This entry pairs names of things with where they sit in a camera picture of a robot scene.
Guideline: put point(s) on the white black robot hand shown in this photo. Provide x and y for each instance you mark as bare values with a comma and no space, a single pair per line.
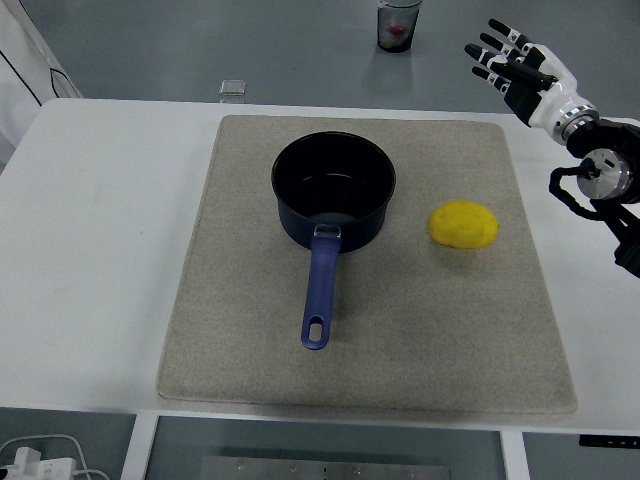
555,87

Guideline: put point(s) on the yellow potato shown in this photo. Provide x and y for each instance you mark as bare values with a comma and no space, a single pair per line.
463,225

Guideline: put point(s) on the dark transparent cup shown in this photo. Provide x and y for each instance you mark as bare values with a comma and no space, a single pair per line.
397,30

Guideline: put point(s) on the beige fabric mat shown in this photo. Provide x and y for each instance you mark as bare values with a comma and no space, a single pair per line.
425,325

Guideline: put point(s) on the small clear square block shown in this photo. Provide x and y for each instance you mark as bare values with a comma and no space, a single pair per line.
233,88

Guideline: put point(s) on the black table control panel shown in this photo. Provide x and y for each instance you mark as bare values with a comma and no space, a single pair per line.
610,440

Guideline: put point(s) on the grey metal plate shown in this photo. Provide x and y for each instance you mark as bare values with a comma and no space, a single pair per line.
325,470

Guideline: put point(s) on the white power strip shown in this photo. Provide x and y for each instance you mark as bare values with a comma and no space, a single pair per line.
35,467

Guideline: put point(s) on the white table frame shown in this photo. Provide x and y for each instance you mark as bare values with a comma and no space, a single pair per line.
136,450

